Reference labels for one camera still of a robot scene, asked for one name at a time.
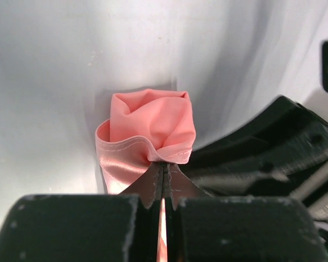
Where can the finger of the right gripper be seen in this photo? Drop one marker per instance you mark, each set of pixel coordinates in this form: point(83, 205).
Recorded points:
point(281, 152)

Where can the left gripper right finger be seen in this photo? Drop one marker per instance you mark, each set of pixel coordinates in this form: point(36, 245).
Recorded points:
point(235, 228)

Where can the pink satin napkin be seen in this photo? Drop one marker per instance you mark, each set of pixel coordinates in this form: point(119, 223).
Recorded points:
point(144, 127)

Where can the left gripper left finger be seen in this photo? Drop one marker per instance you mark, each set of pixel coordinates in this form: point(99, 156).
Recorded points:
point(87, 227)

